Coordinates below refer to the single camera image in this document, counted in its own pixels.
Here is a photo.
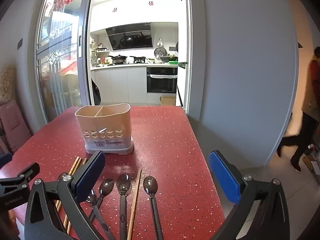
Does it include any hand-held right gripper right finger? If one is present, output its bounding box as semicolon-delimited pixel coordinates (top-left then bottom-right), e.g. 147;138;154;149
209;151;290;240

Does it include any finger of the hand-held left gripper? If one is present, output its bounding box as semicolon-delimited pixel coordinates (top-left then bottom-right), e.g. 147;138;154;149
0;153;13;168
0;162;40;195

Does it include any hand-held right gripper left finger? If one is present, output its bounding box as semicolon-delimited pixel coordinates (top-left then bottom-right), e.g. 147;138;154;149
24;151;118;240

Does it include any metal spoon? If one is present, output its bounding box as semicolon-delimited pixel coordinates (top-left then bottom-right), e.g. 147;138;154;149
89;178;115;224
116;174;131;240
143;176;164;240

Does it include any black plastic spoon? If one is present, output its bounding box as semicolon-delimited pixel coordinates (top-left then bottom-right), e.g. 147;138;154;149
86;189;116;240

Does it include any beige plastic utensil holder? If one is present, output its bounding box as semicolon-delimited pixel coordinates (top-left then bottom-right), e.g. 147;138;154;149
75;103;134;155

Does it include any beige beaded cushion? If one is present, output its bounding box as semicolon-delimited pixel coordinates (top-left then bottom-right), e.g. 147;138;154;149
0;66;17;104

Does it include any black bag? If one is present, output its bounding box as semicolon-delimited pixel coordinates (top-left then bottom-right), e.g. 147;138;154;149
91;78;102;105

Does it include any white kitchen counter cabinet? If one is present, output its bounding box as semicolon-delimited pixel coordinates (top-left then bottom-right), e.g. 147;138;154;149
90;64;148;104

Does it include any cardboard box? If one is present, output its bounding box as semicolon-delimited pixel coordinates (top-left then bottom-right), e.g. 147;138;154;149
160;95;177;107

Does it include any black built-in oven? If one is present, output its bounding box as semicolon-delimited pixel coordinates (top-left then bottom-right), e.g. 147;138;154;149
146;66;178;94

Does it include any seasoning bottle rack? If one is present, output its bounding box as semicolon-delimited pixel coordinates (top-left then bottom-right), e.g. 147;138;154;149
90;41;110;67

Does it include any black wok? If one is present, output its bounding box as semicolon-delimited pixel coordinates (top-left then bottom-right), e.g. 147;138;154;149
110;54;128;64

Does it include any sliding glass door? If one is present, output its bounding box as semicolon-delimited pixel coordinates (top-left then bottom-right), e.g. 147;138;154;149
34;0;95;123

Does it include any round metal steamer rack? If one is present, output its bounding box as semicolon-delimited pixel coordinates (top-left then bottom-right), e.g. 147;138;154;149
154;47;168;58

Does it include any black range hood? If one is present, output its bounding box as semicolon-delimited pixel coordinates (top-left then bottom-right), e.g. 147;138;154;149
105;22;153;51

